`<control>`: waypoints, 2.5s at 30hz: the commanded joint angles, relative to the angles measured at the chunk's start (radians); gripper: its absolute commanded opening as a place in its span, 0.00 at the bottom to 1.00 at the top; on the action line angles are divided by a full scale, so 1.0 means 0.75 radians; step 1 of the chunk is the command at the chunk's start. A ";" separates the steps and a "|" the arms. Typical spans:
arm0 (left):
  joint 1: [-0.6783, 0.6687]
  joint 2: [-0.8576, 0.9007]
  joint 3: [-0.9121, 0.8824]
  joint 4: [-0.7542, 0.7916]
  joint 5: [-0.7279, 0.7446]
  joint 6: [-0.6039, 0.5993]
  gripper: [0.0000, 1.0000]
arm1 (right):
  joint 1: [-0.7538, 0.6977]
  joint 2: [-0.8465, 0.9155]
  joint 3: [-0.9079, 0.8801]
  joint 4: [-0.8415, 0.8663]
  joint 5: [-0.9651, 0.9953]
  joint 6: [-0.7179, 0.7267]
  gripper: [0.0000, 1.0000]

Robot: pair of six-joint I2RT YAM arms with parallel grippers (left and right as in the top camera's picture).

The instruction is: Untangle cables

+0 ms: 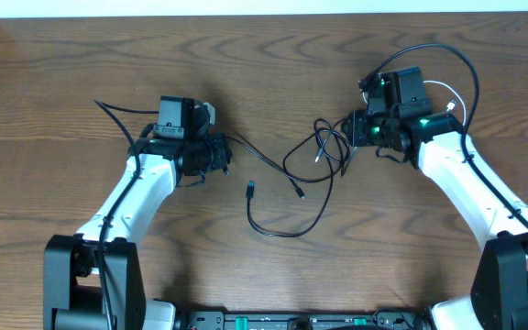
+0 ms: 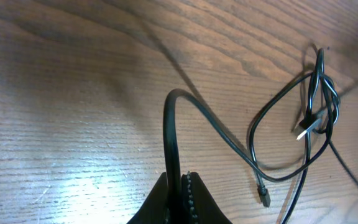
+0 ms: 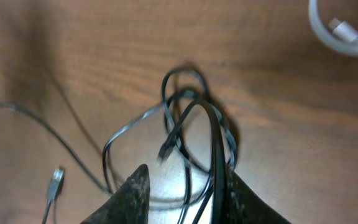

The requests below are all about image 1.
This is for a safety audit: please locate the white USB cable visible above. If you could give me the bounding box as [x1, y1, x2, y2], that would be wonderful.
[360, 79, 468, 127]

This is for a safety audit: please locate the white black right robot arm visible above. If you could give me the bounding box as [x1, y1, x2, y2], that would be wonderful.
[342, 111, 528, 329]

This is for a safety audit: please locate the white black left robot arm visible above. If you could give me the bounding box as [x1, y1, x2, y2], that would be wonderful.
[43, 134, 232, 329]

